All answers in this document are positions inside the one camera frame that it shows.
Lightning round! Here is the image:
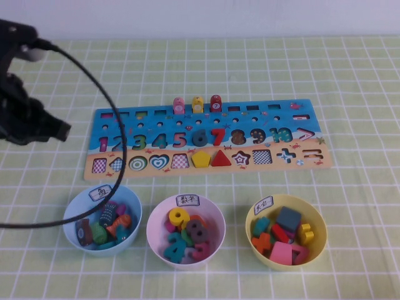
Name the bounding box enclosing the green fish block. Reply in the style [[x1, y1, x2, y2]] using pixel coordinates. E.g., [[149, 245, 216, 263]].
[[90, 222, 109, 245]]

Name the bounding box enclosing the teal number four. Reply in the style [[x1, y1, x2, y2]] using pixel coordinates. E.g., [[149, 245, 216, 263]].
[[163, 232, 192, 264]]

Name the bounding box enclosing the pink greater-than sign block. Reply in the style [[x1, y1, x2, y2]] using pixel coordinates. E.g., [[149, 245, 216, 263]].
[[291, 244, 311, 266]]

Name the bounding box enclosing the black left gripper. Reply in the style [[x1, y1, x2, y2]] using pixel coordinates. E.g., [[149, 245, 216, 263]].
[[0, 71, 73, 146]]

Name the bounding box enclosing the wooden number puzzle board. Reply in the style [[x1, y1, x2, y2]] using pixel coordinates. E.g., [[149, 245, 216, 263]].
[[83, 99, 333, 182]]

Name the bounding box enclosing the red triangle block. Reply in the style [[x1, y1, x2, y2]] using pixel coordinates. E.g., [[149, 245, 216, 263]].
[[211, 149, 233, 168]]

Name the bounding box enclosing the orange fish block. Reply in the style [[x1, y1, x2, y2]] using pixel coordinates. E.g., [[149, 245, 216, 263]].
[[106, 214, 133, 239]]

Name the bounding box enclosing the light blue bowl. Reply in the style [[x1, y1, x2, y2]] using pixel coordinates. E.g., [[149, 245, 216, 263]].
[[62, 183, 143, 258]]

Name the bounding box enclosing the paper label on yellow bowl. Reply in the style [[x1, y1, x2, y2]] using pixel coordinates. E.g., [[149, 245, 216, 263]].
[[253, 196, 276, 216]]

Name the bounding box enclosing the red rectangular block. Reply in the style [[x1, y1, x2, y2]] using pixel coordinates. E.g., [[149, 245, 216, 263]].
[[270, 223, 291, 245]]

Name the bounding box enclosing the grey-blue number six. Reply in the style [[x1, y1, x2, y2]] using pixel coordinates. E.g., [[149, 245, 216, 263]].
[[192, 129, 209, 148]]

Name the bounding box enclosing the yellow equals sign block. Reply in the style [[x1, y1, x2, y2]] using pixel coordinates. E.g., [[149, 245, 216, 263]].
[[296, 222, 315, 247]]

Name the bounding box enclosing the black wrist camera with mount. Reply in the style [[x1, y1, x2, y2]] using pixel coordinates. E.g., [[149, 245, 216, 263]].
[[0, 18, 48, 63]]

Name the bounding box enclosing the brown fish block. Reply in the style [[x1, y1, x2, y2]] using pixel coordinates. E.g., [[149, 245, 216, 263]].
[[76, 218, 93, 247]]

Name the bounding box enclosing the pink trapezoid block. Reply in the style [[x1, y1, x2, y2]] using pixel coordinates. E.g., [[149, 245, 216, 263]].
[[269, 241, 294, 264]]

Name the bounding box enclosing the dark striped fish block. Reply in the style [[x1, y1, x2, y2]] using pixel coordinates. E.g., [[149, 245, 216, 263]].
[[99, 201, 118, 228]]

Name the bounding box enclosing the red fish block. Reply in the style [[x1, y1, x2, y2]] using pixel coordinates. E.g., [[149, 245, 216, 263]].
[[209, 94, 223, 113]]

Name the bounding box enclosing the yellow bowl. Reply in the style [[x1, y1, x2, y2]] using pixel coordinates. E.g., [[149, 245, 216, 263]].
[[245, 194, 328, 273]]

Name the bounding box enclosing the yellow pentagon block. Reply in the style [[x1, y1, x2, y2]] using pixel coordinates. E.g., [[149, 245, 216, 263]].
[[191, 151, 211, 169]]

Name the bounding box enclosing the paper label on blue bowl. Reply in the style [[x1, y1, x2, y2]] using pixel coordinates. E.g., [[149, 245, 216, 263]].
[[88, 186, 118, 203]]

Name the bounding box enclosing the pink bowl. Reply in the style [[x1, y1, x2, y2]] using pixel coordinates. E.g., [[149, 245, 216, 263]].
[[146, 194, 226, 271]]

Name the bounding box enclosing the magenta number three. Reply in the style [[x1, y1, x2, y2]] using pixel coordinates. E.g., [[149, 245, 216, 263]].
[[191, 242, 211, 262]]

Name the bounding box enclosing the orange cross sign block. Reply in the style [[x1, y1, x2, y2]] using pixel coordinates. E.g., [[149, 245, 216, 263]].
[[251, 232, 273, 254]]

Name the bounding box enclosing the teal plus sign block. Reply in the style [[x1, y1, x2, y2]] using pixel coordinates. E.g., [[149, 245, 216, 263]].
[[251, 216, 271, 239]]

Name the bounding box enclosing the yellow number nine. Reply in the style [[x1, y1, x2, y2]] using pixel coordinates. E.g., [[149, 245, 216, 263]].
[[168, 208, 191, 233]]

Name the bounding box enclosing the thick black cable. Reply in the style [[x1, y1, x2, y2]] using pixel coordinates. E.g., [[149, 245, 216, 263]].
[[0, 37, 128, 229]]

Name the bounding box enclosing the teal fish block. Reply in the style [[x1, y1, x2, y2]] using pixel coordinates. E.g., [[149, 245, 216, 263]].
[[95, 232, 128, 251]]

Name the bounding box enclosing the red number seven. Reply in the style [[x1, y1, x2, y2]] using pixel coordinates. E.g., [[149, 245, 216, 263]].
[[211, 128, 226, 147]]

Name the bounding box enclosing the green number piece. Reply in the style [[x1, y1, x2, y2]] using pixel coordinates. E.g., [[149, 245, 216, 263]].
[[181, 229, 195, 247]]

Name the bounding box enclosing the grey-brown number eight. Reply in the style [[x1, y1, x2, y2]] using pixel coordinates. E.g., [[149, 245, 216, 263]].
[[185, 219, 211, 244]]

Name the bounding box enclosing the paper label on pink bowl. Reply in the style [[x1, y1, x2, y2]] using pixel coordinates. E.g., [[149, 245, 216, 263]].
[[176, 194, 201, 208]]

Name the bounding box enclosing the dark grey square block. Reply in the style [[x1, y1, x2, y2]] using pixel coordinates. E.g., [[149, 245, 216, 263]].
[[276, 206, 303, 234]]

